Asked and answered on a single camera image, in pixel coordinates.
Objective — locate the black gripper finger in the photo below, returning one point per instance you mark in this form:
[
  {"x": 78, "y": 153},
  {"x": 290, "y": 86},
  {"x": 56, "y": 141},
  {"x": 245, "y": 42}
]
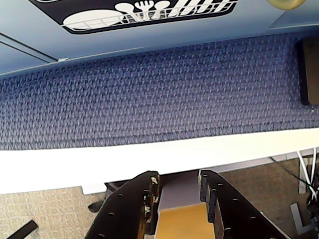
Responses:
[
  {"x": 231, "y": 206},
  {"x": 124, "y": 206}
]

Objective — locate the yellow and grey box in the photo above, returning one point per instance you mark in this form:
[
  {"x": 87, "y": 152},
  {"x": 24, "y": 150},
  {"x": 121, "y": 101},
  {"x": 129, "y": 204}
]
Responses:
[{"x": 184, "y": 221}]

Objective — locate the black flat strip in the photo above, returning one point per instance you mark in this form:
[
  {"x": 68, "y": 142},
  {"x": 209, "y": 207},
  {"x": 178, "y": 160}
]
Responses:
[{"x": 22, "y": 230}]

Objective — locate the blue woven mat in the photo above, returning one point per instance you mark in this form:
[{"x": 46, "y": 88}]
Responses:
[{"x": 154, "y": 94}]

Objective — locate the dark rectangular block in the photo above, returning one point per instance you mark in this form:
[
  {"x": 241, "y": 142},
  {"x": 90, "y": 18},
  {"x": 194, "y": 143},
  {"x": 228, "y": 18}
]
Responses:
[{"x": 310, "y": 72}]

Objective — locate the blue wooden toy kitchen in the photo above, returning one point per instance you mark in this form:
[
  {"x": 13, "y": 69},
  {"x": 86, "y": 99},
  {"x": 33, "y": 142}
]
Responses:
[{"x": 174, "y": 35}]

